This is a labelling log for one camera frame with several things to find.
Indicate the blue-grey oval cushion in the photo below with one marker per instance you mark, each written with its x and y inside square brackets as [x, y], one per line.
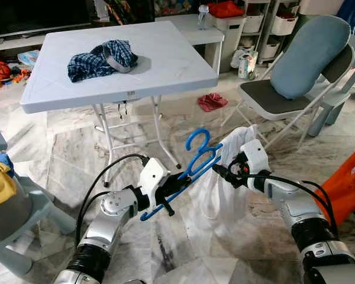
[310, 53]

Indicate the yellow shirt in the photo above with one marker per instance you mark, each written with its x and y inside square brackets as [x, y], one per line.
[0, 186]

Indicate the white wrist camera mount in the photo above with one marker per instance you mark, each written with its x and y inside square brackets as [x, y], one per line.
[152, 180]
[255, 157]

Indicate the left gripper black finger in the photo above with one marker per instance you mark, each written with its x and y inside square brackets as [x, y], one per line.
[184, 188]
[178, 178]

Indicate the clear glass jar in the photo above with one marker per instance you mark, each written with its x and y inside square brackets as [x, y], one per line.
[203, 18]

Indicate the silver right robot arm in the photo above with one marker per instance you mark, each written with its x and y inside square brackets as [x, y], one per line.
[296, 207]

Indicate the grey folding chair white frame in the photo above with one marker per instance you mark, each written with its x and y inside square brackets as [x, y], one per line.
[266, 97]

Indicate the printed tin can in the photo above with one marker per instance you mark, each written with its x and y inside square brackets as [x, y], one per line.
[247, 65]

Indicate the orange shirt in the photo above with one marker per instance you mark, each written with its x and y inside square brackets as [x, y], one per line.
[349, 189]

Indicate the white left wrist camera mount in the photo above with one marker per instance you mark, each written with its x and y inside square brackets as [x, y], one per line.
[152, 180]

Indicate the small red cloth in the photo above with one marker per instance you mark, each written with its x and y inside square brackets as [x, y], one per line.
[212, 102]

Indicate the white folding table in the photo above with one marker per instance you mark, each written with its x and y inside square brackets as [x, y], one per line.
[160, 65]

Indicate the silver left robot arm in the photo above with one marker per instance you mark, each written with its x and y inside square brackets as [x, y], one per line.
[112, 207]

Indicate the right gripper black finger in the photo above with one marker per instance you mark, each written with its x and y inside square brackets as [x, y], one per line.
[222, 173]

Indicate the blue plaid shirt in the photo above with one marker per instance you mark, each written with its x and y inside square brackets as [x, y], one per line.
[89, 65]

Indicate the blue plastic hanger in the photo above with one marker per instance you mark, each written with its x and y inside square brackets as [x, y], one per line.
[201, 163]

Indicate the round grey laundry basket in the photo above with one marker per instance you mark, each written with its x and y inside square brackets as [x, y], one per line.
[12, 222]

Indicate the white shelf with bins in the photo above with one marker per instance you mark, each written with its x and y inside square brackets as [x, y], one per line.
[284, 23]

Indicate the tall white storage bin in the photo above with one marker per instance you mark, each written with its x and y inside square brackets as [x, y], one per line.
[228, 32]

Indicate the white shirt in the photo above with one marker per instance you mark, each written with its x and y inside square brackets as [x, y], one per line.
[219, 201]

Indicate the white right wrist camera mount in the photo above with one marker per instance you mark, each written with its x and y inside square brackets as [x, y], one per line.
[255, 157]

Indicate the red cloth bundle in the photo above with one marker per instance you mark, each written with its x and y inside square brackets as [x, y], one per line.
[225, 9]

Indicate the black television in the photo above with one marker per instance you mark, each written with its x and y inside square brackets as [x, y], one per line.
[35, 15]

